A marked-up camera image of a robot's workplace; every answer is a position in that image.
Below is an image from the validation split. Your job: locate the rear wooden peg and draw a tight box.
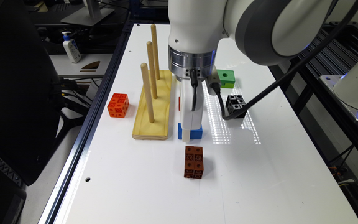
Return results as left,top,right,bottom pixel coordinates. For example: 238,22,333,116
150,24,160,80

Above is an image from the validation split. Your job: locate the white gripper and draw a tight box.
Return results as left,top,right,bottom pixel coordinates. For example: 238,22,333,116
175,70,221,142

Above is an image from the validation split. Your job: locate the green block with hole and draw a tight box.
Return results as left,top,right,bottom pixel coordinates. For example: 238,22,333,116
217,70,236,88

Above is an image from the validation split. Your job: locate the red rectangular block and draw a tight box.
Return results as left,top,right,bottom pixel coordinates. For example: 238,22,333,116
178,96,181,111

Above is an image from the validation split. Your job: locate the grey monitor stand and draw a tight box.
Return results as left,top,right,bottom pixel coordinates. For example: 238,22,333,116
60,0,114,26

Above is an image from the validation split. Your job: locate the orange interlocking cube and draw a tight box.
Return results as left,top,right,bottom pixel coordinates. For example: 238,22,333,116
107,93,129,118

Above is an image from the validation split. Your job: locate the front wooden peg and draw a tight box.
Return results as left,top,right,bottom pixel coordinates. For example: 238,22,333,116
140,63,155,123

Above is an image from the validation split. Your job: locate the black interlocking cube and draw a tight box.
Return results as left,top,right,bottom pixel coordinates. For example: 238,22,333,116
226,95,246,115

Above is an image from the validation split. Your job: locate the wooden peg base board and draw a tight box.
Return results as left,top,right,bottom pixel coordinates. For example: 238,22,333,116
132,70,172,140

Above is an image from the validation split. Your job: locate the white lotion pump bottle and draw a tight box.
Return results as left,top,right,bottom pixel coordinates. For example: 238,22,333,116
62,31,81,63

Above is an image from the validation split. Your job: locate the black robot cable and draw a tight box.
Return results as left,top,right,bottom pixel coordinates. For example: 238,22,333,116
211,0,358,121

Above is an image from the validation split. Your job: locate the blue rectangular block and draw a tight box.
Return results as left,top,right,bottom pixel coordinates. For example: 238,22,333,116
178,123,203,139

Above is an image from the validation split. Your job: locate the black office chair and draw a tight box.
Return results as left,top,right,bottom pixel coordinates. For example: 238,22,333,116
0,0,88,223

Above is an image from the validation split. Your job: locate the wooden peg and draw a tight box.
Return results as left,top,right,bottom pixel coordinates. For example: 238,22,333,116
150,24,160,80
140,63,155,123
147,41,157,99

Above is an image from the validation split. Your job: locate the brown interlocking cube block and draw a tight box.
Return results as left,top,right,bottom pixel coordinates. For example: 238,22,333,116
184,146,204,179

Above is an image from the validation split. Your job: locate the middle wooden peg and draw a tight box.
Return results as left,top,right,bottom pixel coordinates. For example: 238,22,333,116
147,41,157,99

